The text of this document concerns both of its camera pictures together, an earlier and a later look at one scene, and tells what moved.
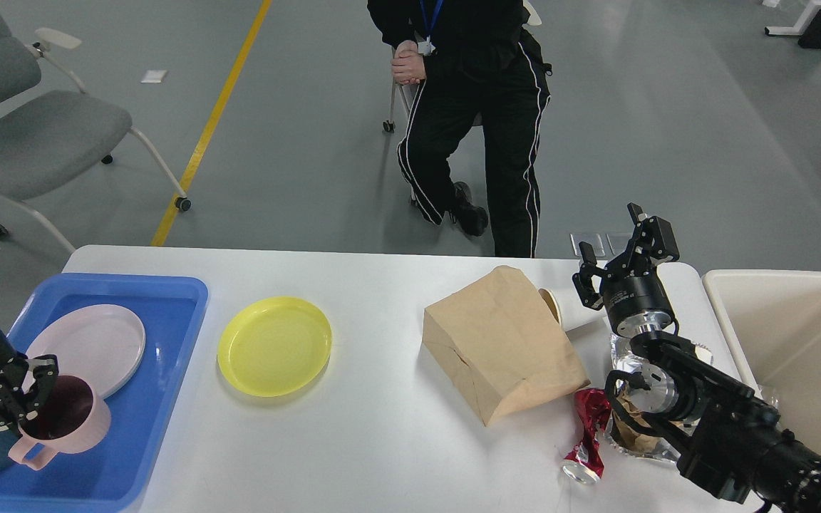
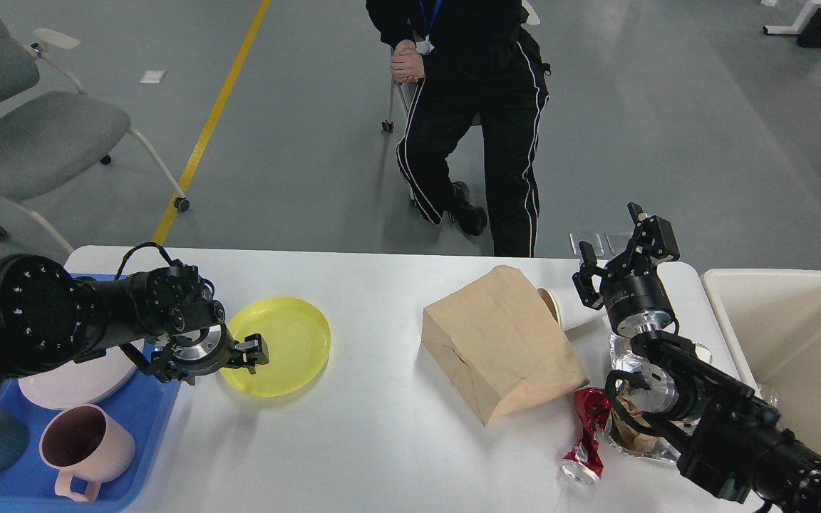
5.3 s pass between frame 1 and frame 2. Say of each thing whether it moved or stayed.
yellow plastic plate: stayed
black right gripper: stayed
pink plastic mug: moved
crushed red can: stayed
